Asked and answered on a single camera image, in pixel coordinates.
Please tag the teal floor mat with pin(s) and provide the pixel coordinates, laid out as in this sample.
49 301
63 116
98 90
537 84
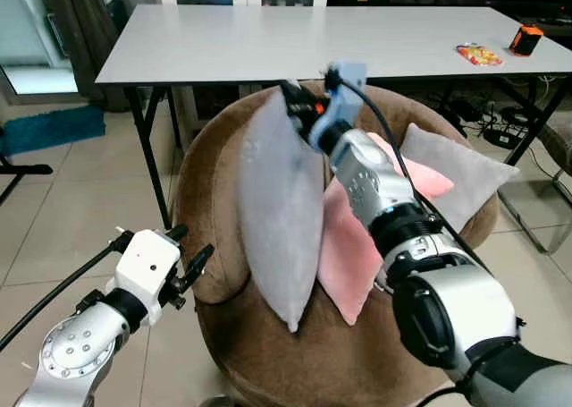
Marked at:
49 128

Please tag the dark brown curtain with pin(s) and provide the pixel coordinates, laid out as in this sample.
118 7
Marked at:
85 27

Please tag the white long table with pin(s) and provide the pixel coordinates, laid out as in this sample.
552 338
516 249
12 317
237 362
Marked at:
295 40

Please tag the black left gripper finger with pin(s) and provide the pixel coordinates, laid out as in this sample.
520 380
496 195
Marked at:
177 233
198 264

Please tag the red yellow snack packet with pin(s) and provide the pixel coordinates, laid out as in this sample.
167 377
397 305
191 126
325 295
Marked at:
480 55

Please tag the brown round velvet sofa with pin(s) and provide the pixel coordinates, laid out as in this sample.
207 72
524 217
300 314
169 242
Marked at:
304 371

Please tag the orange and black device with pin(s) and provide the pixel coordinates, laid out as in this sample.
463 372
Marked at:
526 40

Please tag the black metal rack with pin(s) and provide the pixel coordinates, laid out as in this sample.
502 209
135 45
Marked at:
22 169

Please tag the pink pillow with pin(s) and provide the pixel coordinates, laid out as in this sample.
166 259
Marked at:
349 255

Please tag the black power strip with plugs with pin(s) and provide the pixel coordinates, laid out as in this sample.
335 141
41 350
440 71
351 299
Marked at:
500 134

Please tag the grey square pillow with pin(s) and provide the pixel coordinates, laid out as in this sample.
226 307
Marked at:
460 179
281 219

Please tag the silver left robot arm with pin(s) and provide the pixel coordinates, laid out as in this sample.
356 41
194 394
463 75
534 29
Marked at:
76 353

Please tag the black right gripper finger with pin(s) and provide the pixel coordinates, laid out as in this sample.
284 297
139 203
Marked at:
291 92

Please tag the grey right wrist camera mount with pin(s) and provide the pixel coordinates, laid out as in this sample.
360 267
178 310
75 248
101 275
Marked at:
344 98

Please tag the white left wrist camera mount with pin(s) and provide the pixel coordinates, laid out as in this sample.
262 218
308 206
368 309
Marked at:
147 268

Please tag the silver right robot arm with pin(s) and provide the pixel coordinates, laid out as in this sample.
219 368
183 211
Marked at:
447 300

